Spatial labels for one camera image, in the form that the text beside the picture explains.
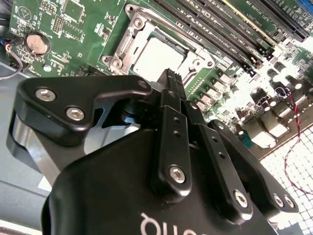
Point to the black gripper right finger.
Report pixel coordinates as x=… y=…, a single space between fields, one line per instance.
x=217 y=166

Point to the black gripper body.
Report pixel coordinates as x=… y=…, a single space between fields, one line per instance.
x=110 y=195

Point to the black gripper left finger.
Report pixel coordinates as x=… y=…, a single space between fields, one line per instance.
x=61 y=98

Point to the silver CPU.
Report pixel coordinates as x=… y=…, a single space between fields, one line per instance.
x=156 y=56

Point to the metal socket cover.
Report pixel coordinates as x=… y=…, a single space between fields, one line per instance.
x=201 y=57

